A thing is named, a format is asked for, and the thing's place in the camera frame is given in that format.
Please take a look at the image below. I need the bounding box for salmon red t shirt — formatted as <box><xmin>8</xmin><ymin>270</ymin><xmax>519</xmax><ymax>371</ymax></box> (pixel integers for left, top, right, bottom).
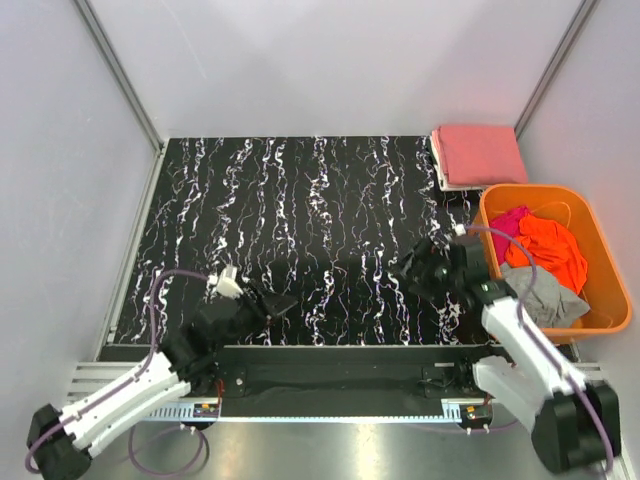
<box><xmin>438</xmin><ymin>124</ymin><xmax>529</xmax><ymax>187</ymax></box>

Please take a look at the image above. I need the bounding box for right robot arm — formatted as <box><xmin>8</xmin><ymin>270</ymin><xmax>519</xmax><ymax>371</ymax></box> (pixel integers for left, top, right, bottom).
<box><xmin>392</xmin><ymin>234</ymin><xmax>621</xmax><ymax>474</ymax></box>

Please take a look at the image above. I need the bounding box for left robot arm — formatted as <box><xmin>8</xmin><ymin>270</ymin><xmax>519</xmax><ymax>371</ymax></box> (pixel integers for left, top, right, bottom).
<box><xmin>25</xmin><ymin>280</ymin><xmax>297</xmax><ymax>479</ymax></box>

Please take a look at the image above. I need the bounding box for magenta t shirt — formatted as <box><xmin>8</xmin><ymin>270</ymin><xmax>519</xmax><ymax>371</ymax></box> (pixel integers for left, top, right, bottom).
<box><xmin>489</xmin><ymin>206</ymin><xmax>530</xmax><ymax>265</ymax></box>

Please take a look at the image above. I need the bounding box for grey t shirt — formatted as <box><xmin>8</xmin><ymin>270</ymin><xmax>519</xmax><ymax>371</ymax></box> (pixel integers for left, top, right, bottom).
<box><xmin>500</xmin><ymin>263</ymin><xmax>590</xmax><ymax>328</ymax></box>

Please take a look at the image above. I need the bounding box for orange t shirt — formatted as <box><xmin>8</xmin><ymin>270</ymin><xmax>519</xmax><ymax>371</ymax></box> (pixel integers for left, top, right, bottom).
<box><xmin>515</xmin><ymin>214</ymin><xmax>588</xmax><ymax>294</ymax></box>

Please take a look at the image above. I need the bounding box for folded light pink t shirt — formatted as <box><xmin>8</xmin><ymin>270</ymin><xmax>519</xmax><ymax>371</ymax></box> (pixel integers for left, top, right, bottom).
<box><xmin>430</xmin><ymin>128</ymin><xmax>448</xmax><ymax>176</ymax></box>

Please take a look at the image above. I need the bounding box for orange plastic basket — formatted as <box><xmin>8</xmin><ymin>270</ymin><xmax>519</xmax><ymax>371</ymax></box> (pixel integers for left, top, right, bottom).
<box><xmin>474</xmin><ymin>184</ymin><xmax>632</xmax><ymax>344</ymax></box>

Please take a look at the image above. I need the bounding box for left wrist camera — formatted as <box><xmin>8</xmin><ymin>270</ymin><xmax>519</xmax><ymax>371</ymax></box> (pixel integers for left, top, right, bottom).
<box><xmin>207</xmin><ymin>265</ymin><xmax>243</xmax><ymax>299</ymax></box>

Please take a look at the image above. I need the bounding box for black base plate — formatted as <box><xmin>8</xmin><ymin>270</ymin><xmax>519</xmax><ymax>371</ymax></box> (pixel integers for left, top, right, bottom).
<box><xmin>196</xmin><ymin>344</ymin><xmax>510</xmax><ymax>398</ymax></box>

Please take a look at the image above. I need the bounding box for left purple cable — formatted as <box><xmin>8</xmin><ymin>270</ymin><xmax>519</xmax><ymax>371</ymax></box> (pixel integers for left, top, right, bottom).
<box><xmin>24</xmin><ymin>268</ymin><xmax>211</xmax><ymax>475</ymax></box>

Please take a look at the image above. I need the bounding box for purple cable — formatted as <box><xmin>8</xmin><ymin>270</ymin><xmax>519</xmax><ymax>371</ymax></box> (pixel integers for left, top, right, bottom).
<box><xmin>462</xmin><ymin>223</ymin><xmax>616</xmax><ymax>474</ymax></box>
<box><xmin>24</xmin><ymin>268</ymin><xmax>211</xmax><ymax>475</ymax></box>

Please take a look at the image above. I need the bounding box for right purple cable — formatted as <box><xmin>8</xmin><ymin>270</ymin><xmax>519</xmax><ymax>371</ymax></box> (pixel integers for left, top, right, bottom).
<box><xmin>462</xmin><ymin>223</ymin><xmax>616</xmax><ymax>474</ymax></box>

